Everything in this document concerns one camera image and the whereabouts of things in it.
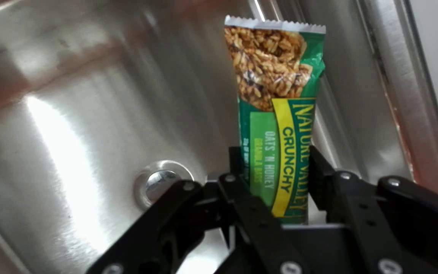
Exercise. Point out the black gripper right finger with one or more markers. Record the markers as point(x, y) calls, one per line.
point(391, 223)

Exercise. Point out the green granola bar pack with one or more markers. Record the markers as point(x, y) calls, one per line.
point(277, 68)

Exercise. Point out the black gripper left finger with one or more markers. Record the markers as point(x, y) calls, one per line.
point(170, 229)

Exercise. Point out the stainless steel sink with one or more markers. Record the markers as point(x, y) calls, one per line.
point(105, 103)

